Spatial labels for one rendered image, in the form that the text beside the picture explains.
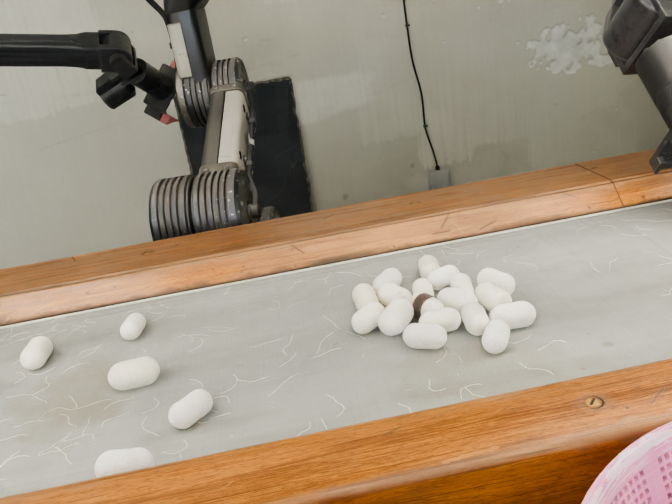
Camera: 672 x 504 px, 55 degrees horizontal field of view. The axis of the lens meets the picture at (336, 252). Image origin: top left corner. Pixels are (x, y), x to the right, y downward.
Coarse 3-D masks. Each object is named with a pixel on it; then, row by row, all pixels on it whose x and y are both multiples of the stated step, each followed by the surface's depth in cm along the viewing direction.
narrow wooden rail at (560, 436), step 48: (576, 384) 37; (624, 384) 36; (336, 432) 36; (384, 432) 36; (432, 432) 35; (480, 432) 34; (528, 432) 34; (576, 432) 33; (624, 432) 33; (96, 480) 36; (144, 480) 35; (192, 480) 34; (240, 480) 34; (288, 480) 33; (336, 480) 33; (384, 480) 32; (432, 480) 32; (480, 480) 33; (528, 480) 33; (576, 480) 34
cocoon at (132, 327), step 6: (126, 318) 58; (132, 318) 57; (138, 318) 57; (144, 318) 58; (126, 324) 56; (132, 324) 56; (138, 324) 57; (144, 324) 58; (120, 330) 56; (126, 330) 56; (132, 330) 56; (138, 330) 56; (126, 336) 56; (132, 336) 56
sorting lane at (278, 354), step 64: (384, 256) 66; (448, 256) 64; (512, 256) 61; (576, 256) 59; (640, 256) 57; (64, 320) 63; (192, 320) 59; (256, 320) 57; (320, 320) 55; (576, 320) 49; (640, 320) 47; (0, 384) 53; (64, 384) 51; (192, 384) 48; (256, 384) 47; (320, 384) 46; (384, 384) 44; (448, 384) 43; (512, 384) 42; (0, 448) 44; (64, 448) 43; (128, 448) 42; (192, 448) 41
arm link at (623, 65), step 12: (660, 0) 63; (660, 12) 63; (660, 24) 63; (648, 36) 65; (660, 36) 65; (636, 48) 67; (612, 60) 71; (636, 60) 68; (624, 72) 69; (636, 72) 69
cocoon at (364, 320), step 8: (368, 304) 52; (376, 304) 52; (360, 312) 51; (368, 312) 51; (376, 312) 51; (352, 320) 51; (360, 320) 50; (368, 320) 50; (376, 320) 51; (360, 328) 50; (368, 328) 51
